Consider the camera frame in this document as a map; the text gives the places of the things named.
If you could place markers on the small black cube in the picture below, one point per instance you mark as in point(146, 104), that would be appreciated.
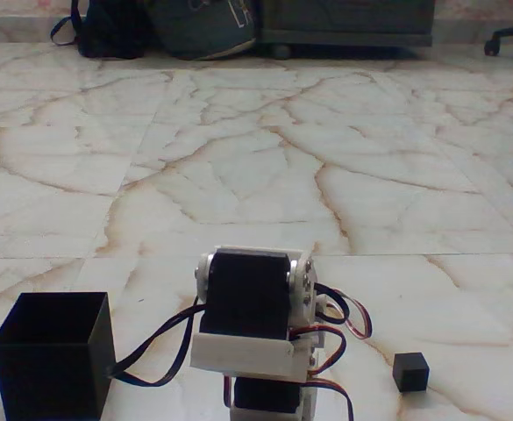
point(410, 373)

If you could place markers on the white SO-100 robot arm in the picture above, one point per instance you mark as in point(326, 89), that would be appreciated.
point(238, 355)

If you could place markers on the black box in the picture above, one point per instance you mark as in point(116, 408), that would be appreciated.
point(50, 377)

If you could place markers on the grey blue soft bag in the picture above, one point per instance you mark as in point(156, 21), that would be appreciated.
point(203, 30)

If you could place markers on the dark cabinet on castors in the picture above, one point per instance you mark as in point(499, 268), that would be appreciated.
point(348, 22)

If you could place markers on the black backpack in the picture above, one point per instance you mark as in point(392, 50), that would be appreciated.
point(111, 30)

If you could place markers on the black office chair base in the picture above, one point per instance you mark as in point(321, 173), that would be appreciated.
point(512, 30)

